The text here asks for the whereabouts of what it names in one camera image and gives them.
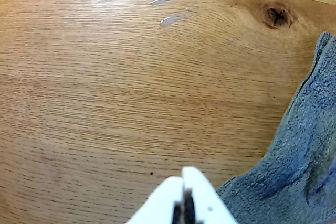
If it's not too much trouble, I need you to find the grey microfibre cloth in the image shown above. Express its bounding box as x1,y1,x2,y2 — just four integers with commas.
216,31,336,224

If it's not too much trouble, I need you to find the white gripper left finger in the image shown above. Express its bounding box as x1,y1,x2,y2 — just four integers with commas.
125,177,184,224

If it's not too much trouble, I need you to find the whitish liquid spill streak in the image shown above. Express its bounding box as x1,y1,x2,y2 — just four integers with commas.
149,0,181,6
159,11,194,28

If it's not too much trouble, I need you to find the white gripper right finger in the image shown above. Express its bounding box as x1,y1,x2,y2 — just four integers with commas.
182,166,237,224

